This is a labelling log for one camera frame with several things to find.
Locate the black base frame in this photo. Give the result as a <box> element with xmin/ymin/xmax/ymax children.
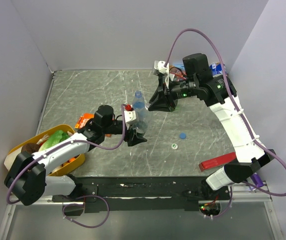
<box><xmin>52</xmin><ymin>176</ymin><xmax>230</xmax><ymax>213</ymax></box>

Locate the orange razor box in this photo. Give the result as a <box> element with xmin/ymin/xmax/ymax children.
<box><xmin>74</xmin><ymin>113</ymin><xmax>94</xmax><ymax>129</ymax></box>

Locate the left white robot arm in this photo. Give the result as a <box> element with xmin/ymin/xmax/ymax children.
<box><xmin>4</xmin><ymin>104</ymin><xmax>147</xmax><ymax>206</ymax></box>

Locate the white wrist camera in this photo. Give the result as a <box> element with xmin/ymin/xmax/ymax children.
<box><xmin>124</xmin><ymin>104</ymin><xmax>138</xmax><ymax>125</ymax></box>
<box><xmin>152</xmin><ymin>60</ymin><xmax>170</xmax><ymax>88</ymax></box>

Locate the carrot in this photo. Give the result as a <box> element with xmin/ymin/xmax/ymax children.
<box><xmin>61</xmin><ymin>156</ymin><xmax>78</xmax><ymax>167</ymax></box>

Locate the red snack bag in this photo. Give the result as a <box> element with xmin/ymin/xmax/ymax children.
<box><xmin>169</xmin><ymin>65</ymin><xmax>187</xmax><ymax>82</ymax></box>

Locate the purple box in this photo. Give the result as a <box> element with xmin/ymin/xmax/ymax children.
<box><xmin>250</xmin><ymin>173</ymin><xmax>265</xmax><ymax>188</ymax></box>

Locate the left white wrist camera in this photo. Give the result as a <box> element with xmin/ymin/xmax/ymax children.
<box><xmin>124</xmin><ymin>104</ymin><xmax>138</xmax><ymax>125</ymax></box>

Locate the red rectangular box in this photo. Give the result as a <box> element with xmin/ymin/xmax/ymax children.
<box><xmin>198</xmin><ymin>152</ymin><xmax>236</xmax><ymax>172</ymax></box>

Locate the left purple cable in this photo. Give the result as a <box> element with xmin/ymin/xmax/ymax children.
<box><xmin>6</xmin><ymin>104</ymin><xmax>129</xmax><ymax>205</ymax></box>

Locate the light blue box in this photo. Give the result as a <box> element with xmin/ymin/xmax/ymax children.
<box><xmin>173</xmin><ymin>63</ymin><xmax>185</xmax><ymax>70</ymax></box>

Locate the green lettuce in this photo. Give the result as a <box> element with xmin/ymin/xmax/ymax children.
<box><xmin>38</xmin><ymin>130</ymin><xmax>70</xmax><ymax>152</ymax></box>

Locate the brown white paper roll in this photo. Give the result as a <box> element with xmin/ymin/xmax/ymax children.
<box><xmin>4</xmin><ymin>143</ymin><xmax>41</xmax><ymax>171</ymax></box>

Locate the blue label water bottle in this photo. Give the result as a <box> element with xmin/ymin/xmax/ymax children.
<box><xmin>132</xmin><ymin>90</ymin><xmax>149</xmax><ymax>135</ymax></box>

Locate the purple cable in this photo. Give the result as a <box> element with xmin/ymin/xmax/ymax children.
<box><xmin>165</xmin><ymin>28</ymin><xmax>286</xmax><ymax>197</ymax></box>
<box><xmin>6</xmin><ymin>104</ymin><xmax>129</xmax><ymax>205</ymax></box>

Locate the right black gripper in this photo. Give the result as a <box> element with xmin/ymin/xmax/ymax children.
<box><xmin>147</xmin><ymin>75</ymin><xmax>198</xmax><ymax>113</ymax></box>

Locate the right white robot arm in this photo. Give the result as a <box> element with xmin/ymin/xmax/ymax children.
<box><xmin>148</xmin><ymin>53</ymin><xmax>273</xmax><ymax>200</ymax></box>

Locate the solid blue bottle cap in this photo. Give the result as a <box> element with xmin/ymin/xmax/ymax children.
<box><xmin>179</xmin><ymin>132</ymin><xmax>187</xmax><ymax>139</ymax></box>

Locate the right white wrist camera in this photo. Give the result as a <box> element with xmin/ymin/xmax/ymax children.
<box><xmin>152</xmin><ymin>60</ymin><xmax>170</xmax><ymax>88</ymax></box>

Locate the green white bottle cap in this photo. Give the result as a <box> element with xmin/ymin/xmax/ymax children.
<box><xmin>171</xmin><ymin>143</ymin><xmax>178</xmax><ymax>150</ymax></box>

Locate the yellow basket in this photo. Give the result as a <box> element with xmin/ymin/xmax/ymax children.
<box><xmin>7</xmin><ymin>124</ymin><xmax>86</xmax><ymax>177</ymax></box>

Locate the green glass bottle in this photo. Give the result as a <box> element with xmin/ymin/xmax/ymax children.
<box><xmin>170</xmin><ymin>99</ymin><xmax>178</xmax><ymax>112</ymax></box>

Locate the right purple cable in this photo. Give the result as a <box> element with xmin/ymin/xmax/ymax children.
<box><xmin>165</xmin><ymin>28</ymin><xmax>286</xmax><ymax>197</ymax></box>

